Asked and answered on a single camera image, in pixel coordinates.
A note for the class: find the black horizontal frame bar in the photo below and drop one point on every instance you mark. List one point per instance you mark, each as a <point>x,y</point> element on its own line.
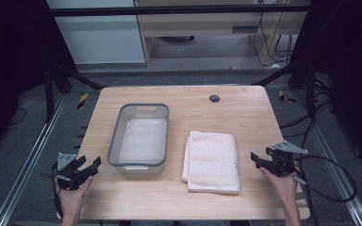
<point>169,11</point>

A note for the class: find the aluminium floor rail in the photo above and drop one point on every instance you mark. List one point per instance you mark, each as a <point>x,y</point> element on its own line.
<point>28,160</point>
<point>336,175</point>

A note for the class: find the folded white towel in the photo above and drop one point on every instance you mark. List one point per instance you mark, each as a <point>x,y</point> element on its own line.
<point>212,160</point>

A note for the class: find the black yellow striped tape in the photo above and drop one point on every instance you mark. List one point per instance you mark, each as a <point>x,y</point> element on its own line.
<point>82,100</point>
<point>285,97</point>

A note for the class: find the grey rimmed plastic basin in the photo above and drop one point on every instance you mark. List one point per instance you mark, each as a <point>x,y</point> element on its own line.
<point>116,147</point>

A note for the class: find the person's left hand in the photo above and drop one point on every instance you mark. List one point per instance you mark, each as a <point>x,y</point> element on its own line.
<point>72,199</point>

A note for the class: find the person's right hand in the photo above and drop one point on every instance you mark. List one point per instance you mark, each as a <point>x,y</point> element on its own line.
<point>283,186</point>

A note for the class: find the light wooden desk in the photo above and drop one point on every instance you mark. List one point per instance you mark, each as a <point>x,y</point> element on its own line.
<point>201,25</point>

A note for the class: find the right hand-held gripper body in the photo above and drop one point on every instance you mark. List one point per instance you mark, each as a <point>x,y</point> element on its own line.
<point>283,163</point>

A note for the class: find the white cabinet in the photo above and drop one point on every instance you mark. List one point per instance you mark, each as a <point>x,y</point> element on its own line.
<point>97,40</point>

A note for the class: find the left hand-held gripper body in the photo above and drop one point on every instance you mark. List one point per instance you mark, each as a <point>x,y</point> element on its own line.
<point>66,175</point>

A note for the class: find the black metal stand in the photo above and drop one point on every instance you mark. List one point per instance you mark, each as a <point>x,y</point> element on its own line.
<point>48,94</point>
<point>309,94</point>

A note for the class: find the dark curtain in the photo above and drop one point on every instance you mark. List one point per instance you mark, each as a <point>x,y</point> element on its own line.
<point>348,62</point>
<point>12,62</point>

